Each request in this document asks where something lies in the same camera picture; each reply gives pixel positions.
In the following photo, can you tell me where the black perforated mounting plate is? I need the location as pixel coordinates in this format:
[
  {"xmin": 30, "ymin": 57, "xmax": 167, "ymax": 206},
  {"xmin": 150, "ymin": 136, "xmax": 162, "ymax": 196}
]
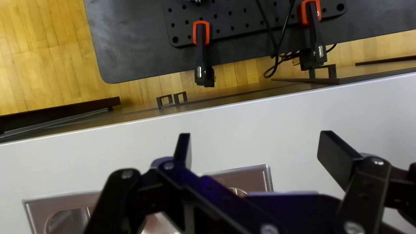
[{"xmin": 162, "ymin": 0, "xmax": 348, "ymax": 46}]

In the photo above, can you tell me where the stainless steel sink basin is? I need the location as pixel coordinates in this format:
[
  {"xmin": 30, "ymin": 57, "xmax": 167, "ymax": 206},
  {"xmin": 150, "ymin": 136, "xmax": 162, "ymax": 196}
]
[{"xmin": 23, "ymin": 162, "xmax": 276, "ymax": 234}]

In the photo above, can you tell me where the orange black clamp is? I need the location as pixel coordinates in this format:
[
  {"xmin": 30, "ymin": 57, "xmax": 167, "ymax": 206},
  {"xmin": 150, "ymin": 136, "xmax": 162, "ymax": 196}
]
[
  {"xmin": 192, "ymin": 19, "xmax": 215, "ymax": 87},
  {"xmin": 300, "ymin": 0, "xmax": 328, "ymax": 70}
]

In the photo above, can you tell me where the orange black clamp left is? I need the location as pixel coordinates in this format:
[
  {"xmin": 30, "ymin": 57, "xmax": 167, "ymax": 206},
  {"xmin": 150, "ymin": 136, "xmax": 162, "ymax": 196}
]
[{"xmin": 192, "ymin": 19, "xmax": 215, "ymax": 87}]

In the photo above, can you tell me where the orange black clamp right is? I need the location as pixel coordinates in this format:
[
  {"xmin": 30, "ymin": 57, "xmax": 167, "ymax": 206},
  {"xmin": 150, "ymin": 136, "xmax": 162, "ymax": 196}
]
[{"xmin": 300, "ymin": 0, "xmax": 328, "ymax": 70}]

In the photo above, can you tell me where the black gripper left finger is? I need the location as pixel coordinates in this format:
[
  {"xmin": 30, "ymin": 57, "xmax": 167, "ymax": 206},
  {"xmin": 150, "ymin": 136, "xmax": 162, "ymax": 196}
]
[{"xmin": 84, "ymin": 132, "xmax": 192, "ymax": 234}]

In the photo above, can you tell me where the dark grey table board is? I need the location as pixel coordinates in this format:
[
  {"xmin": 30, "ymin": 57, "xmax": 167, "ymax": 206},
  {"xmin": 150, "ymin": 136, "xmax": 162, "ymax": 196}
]
[{"xmin": 85, "ymin": 0, "xmax": 416, "ymax": 83}]

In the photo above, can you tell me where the black cable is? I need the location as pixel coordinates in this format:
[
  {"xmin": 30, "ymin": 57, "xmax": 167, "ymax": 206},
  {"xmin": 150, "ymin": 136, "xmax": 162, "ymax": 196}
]
[{"xmin": 254, "ymin": 0, "xmax": 340, "ymax": 80}]

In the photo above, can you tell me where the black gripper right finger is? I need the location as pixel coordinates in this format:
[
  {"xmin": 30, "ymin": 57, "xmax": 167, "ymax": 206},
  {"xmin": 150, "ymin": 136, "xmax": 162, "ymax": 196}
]
[{"xmin": 318, "ymin": 130, "xmax": 416, "ymax": 234}]

